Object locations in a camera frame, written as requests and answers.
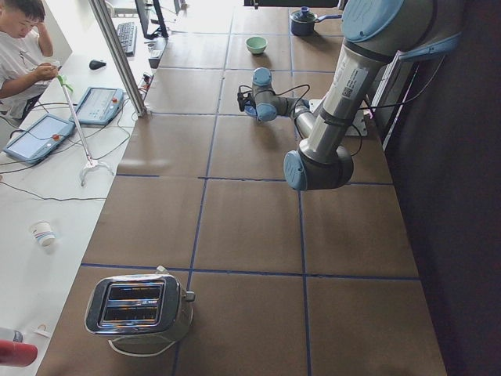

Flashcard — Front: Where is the paper cup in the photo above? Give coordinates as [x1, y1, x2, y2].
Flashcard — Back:
[29, 221, 56, 247]

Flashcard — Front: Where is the black computer mouse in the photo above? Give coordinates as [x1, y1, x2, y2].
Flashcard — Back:
[88, 60, 106, 71]

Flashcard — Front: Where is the far teach pendant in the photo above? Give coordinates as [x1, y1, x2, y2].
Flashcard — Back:
[75, 87, 124, 127]

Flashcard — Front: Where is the red bottle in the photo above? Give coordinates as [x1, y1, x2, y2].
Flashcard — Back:
[1, 327, 38, 367]

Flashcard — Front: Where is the aluminium frame post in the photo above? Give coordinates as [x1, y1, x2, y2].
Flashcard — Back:
[88, 0, 147, 118]

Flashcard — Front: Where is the blue saucepan with lid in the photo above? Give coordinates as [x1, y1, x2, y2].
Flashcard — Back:
[290, 6, 342, 36]

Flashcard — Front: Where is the black monitor stand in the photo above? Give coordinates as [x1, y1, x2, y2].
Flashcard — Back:
[135, 0, 169, 40]

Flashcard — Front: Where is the seated person white shirt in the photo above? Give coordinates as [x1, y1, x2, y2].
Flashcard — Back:
[1, 0, 58, 121]

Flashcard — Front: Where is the near teach pendant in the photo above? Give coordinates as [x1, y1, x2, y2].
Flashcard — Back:
[3, 114, 75, 165]

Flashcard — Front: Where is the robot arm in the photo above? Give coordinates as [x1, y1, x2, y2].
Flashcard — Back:
[240, 1, 465, 190]

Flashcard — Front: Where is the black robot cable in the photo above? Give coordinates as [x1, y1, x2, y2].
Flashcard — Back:
[273, 54, 451, 157]

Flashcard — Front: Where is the blue bowl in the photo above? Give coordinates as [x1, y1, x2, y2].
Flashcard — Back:
[244, 106, 258, 119]

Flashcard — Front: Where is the green bowl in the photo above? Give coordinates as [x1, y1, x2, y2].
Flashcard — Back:
[246, 36, 268, 55]

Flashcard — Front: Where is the silver toaster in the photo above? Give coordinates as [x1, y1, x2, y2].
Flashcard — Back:
[85, 266, 196, 358]

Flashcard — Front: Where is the teach pendant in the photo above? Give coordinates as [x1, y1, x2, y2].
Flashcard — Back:
[75, 87, 124, 127]
[3, 114, 75, 165]

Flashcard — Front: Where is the black keyboard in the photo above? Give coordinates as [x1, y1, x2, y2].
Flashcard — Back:
[116, 22, 137, 56]

